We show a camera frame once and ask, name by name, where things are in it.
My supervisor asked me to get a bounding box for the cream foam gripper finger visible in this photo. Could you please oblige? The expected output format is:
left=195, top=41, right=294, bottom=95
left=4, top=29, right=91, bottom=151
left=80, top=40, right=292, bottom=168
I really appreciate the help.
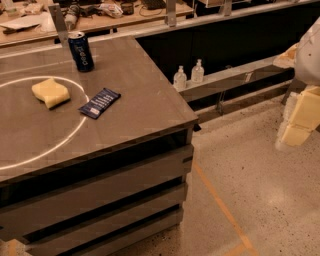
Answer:
left=289, top=86, right=320, bottom=130
left=281, top=125, right=311, bottom=146

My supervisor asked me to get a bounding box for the blue pepsi can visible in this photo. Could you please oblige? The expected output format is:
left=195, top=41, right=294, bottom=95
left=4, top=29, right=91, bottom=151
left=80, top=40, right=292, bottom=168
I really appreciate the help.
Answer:
left=68, top=31, right=94, bottom=72

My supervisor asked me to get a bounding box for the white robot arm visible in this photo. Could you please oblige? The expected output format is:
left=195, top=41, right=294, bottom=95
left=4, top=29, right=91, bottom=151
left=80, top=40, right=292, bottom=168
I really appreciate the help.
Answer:
left=278, top=17, right=320, bottom=147

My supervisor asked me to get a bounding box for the right clear sanitizer bottle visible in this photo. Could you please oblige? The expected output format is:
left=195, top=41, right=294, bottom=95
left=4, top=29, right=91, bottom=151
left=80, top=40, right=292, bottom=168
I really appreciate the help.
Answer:
left=191, top=59, right=204, bottom=83

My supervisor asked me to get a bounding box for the clear sanitizer bottle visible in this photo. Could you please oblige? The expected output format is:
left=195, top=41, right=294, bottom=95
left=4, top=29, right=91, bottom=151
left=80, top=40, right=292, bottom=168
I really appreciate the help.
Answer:
left=191, top=59, right=204, bottom=83
left=173, top=65, right=187, bottom=90

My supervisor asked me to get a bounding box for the left clear sanitizer bottle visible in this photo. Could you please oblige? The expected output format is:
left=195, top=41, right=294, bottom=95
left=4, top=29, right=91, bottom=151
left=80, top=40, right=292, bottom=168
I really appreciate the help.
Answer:
left=173, top=65, right=187, bottom=90

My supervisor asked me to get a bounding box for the dark blue snack packet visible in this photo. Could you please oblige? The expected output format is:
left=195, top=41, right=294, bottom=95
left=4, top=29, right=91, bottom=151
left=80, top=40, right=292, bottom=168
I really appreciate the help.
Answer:
left=79, top=88, right=121, bottom=119

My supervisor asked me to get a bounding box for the grey drawer cabinet table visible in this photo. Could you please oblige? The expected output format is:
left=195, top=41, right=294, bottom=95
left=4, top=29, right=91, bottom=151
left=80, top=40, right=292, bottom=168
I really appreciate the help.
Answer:
left=0, top=37, right=197, bottom=256

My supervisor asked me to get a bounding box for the yellow sponge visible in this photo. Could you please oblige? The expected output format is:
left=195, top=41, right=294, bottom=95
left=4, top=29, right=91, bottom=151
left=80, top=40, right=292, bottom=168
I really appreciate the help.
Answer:
left=32, top=78, right=70, bottom=109

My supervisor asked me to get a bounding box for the wooden background workbench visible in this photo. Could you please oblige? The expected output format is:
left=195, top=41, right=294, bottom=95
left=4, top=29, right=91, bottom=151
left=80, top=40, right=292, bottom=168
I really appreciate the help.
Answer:
left=0, top=0, right=195, bottom=48

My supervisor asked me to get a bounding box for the grey metal rail shelf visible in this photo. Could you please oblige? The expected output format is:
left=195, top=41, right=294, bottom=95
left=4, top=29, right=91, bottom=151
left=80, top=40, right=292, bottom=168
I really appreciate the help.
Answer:
left=178, top=44, right=298, bottom=115

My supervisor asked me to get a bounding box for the grey metal upright bracket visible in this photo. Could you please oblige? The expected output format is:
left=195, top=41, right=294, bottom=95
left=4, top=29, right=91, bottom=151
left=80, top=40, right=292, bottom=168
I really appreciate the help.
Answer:
left=48, top=3, right=68, bottom=47

